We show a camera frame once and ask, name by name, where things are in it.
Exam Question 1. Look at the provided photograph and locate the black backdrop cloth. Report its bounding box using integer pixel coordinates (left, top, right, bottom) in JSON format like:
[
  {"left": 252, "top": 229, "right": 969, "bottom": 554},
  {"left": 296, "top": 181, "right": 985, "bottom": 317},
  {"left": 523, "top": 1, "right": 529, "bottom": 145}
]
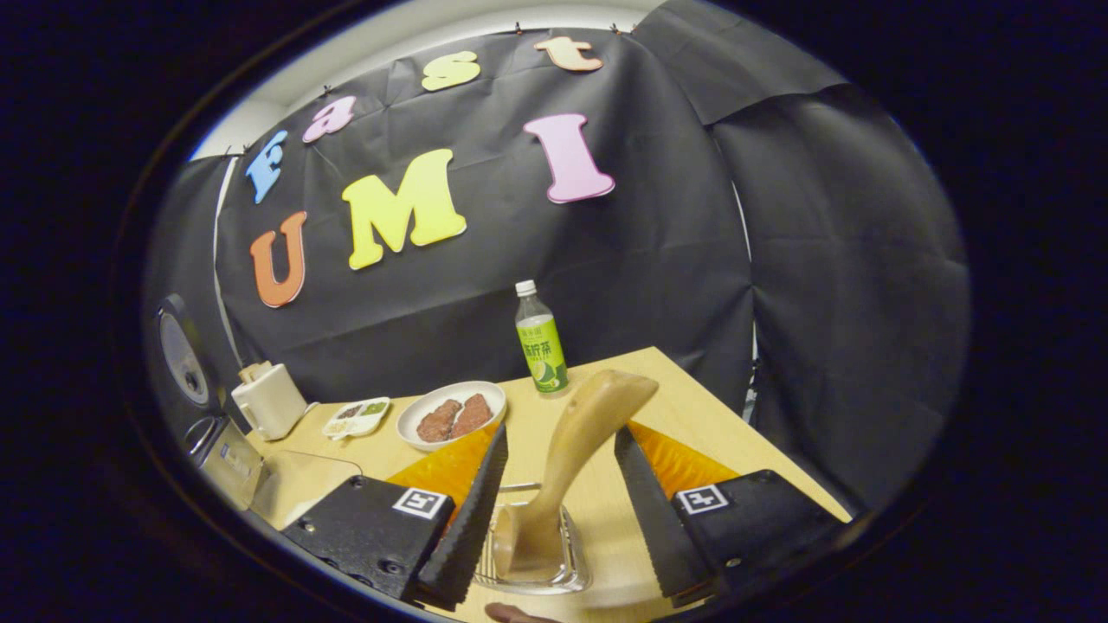
[{"left": 143, "top": 0, "right": 970, "bottom": 511}]

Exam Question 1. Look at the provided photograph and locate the dark lidded rice cooker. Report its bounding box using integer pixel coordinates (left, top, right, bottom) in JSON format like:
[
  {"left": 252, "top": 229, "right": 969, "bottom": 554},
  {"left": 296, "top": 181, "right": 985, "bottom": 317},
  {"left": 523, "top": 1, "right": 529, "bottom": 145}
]
[{"left": 143, "top": 292, "right": 267, "bottom": 513}]

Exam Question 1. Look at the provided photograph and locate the metal wire chopstick holder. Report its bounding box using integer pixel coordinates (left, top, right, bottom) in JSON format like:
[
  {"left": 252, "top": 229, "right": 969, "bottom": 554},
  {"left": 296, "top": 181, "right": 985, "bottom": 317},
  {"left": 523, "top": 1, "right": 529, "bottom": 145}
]
[{"left": 472, "top": 483, "right": 594, "bottom": 596}]

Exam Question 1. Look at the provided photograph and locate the green label drink bottle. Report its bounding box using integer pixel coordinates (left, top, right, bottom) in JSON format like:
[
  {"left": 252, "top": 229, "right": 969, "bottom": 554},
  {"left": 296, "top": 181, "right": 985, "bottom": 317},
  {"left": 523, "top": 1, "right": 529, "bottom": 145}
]
[{"left": 514, "top": 279, "right": 570, "bottom": 396}]

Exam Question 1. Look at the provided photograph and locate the brown meat piece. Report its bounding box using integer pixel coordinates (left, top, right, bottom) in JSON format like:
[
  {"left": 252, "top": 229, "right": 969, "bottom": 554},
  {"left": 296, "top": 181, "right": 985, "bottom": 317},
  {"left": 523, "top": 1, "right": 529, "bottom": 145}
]
[
  {"left": 416, "top": 399, "right": 462, "bottom": 443},
  {"left": 450, "top": 394, "right": 493, "bottom": 438}
]

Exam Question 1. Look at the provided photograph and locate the white round plate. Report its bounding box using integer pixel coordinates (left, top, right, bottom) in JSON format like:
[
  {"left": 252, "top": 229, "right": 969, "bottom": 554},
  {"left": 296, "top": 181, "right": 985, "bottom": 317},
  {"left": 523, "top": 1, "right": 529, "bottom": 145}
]
[{"left": 396, "top": 381, "right": 507, "bottom": 453}]

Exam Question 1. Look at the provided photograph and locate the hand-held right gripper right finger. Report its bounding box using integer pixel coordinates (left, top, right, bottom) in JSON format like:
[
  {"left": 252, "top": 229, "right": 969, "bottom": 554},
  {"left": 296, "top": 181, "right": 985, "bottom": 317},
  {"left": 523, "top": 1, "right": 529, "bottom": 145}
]
[{"left": 613, "top": 421, "right": 851, "bottom": 609}]

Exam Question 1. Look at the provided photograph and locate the wooden spoon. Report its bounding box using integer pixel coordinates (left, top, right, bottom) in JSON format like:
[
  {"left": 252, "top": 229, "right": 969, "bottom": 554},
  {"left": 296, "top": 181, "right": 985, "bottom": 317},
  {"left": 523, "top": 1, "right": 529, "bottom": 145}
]
[{"left": 492, "top": 370, "right": 660, "bottom": 582}]

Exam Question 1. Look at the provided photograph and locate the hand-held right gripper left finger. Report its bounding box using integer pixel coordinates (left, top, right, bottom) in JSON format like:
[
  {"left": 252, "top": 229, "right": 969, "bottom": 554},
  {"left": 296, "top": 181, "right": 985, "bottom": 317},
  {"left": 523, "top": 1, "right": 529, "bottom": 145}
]
[{"left": 280, "top": 421, "right": 510, "bottom": 613}]

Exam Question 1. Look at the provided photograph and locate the small divided condiment dish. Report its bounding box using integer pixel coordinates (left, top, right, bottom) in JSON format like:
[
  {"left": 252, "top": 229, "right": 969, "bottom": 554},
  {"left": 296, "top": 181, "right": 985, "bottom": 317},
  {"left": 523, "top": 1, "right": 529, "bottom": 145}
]
[{"left": 322, "top": 396, "right": 392, "bottom": 440}]

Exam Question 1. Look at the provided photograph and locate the white toaster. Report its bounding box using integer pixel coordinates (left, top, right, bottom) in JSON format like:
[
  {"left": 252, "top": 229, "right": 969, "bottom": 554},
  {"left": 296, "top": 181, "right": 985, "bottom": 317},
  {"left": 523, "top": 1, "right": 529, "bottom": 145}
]
[{"left": 230, "top": 361, "right": 309, "bottom": 442}]

